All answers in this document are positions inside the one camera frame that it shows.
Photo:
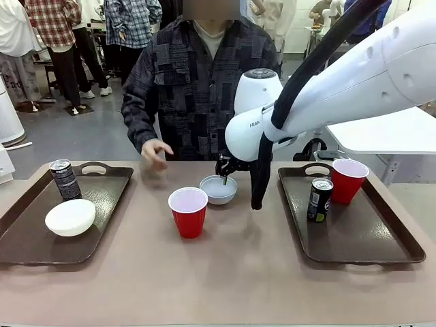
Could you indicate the black mannequin base plate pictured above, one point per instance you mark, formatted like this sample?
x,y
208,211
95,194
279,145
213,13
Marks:
x,y
81,109

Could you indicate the black drink can yellow base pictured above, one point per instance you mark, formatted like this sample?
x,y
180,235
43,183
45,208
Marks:
x,y
319,202

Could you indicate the person's right hand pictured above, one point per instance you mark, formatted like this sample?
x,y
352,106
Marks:
x,y
155,155

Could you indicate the grey bowl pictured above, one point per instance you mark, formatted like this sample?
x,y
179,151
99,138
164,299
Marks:
x,y
214,192

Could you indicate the white bowl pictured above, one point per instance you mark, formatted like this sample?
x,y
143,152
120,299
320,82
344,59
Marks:
x,y
69,218

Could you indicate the white boxy housing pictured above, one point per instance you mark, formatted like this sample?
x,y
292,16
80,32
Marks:
x,y
5,163

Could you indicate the white side table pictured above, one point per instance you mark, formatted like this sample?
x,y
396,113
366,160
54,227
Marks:
x,y
391,133

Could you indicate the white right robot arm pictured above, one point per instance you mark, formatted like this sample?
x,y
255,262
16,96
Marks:
x,y
357,78

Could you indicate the figure in blue plaid shirt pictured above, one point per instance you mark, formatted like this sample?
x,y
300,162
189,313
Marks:
x,y
131,24

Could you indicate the person's right forearm dark sleeve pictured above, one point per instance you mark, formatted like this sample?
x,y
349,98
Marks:
x,y
138,126

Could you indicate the figure in cream coat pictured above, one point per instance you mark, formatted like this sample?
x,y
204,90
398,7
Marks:
x,y
276,17

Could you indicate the person in dark patchwork shirt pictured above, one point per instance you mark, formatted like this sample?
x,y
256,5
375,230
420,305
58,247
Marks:
x,y
190,95

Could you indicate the figure in red plaid shirt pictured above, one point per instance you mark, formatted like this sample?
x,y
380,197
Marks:
x,y
58,34

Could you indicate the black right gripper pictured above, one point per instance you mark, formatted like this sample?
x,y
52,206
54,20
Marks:
x,y
231,165

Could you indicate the figure in white garment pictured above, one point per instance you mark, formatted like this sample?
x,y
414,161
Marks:
x,y
15,44

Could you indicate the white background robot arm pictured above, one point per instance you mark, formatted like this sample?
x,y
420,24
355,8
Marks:
x,y
327,12

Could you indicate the grey background workbench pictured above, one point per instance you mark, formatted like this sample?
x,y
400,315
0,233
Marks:
x,y
315,37

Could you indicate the brown plastic serving tray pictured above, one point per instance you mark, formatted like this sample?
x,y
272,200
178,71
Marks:
x,y
357,235
112,194

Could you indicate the red plastic cup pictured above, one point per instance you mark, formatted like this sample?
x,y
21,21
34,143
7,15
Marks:
x,y
347,184
188,214

